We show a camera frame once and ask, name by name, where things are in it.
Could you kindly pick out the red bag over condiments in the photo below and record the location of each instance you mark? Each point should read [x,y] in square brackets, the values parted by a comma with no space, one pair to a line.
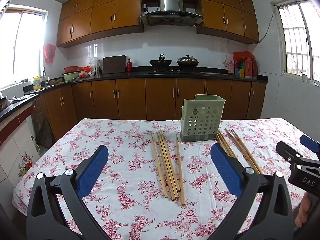
[243,55]

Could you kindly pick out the black gas stove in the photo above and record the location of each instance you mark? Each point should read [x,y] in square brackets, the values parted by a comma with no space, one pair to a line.
[175,72]

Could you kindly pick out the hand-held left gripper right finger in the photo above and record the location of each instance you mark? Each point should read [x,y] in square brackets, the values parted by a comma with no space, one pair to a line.
[226,172]

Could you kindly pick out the orange plastic bag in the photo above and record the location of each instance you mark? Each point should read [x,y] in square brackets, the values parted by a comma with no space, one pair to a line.
[84,69]

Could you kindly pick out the small red bottle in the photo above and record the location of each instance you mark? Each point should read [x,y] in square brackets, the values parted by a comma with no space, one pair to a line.
[129,66]

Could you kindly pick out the dark wooden cutting board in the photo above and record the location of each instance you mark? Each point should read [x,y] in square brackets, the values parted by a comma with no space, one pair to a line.
[114,64]

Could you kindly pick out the red hanging plastic bag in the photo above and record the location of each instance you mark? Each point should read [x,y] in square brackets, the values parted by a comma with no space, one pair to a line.
[49,53]

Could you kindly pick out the brown base cabinet unit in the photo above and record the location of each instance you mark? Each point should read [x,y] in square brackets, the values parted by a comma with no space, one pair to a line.
[130,100]

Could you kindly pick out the metal cup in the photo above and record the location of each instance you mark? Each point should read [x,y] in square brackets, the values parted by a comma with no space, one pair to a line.
[97,70]

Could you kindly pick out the dark sauce bottle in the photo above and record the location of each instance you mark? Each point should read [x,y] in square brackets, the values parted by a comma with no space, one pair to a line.
[254,68]

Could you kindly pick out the steel range hood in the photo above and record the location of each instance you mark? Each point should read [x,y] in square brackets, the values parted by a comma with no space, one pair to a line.
[172,7]

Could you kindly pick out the red plastic basin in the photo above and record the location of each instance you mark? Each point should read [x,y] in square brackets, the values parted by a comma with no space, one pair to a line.
[70,69]

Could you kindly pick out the white plastic bag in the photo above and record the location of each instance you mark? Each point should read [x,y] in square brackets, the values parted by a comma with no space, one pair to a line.
[95,62]

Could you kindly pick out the dark pot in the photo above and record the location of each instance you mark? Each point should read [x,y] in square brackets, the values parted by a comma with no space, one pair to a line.
[4,103]

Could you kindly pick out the grey rag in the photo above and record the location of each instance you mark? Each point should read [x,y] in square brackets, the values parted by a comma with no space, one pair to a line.
[23,98]

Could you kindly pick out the floral red white tablecloth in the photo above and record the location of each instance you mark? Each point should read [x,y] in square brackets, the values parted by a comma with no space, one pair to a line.
[125,142]

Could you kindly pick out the metal faucet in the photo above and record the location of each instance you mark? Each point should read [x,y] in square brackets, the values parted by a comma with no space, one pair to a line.
[44,73]

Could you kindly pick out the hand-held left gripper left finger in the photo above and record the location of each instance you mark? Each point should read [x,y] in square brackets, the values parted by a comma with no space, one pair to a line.
[92,170]

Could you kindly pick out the barred window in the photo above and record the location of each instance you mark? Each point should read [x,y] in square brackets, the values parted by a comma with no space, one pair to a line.
[297,37]

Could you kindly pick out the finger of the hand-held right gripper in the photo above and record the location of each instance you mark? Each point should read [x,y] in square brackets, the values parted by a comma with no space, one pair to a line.
[288,152]
[310,142]

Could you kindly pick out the green plastic basin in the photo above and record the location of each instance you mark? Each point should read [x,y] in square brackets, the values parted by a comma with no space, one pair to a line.
[70,76]

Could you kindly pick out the dark sack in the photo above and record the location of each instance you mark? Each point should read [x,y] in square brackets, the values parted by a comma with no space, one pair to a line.
[43,130]

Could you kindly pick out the black kitchen countertop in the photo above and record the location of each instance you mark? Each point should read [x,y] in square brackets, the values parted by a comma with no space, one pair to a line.
[140,75]

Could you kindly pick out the black wok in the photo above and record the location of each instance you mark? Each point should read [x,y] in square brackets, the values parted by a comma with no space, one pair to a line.
[160,62]

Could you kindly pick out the tall red sauce bottle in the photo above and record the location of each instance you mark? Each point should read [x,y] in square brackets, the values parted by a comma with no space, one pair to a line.
[248,67]

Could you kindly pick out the green perforated utensil holder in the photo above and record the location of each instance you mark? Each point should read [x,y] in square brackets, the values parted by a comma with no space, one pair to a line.
[200,120]

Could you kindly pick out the colourful condiment box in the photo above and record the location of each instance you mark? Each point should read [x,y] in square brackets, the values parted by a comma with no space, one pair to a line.
[240,73]

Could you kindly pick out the flower wall sticker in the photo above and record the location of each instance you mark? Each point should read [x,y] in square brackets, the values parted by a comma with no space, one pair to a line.
[25,165]

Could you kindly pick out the plain glass window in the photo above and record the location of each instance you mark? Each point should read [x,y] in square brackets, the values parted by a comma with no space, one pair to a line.
[22,47]

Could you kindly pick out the wok with lid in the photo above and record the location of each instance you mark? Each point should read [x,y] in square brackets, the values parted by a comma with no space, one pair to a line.
[188,61]

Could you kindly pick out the person's right hand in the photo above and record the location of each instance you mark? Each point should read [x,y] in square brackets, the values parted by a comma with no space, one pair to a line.
[302,212]

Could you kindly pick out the pink label bottle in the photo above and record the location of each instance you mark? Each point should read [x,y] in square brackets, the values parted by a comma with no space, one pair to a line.
[231,68]

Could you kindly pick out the yellow detergent bottle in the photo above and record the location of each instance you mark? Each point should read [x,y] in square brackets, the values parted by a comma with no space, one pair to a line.
[37,83]

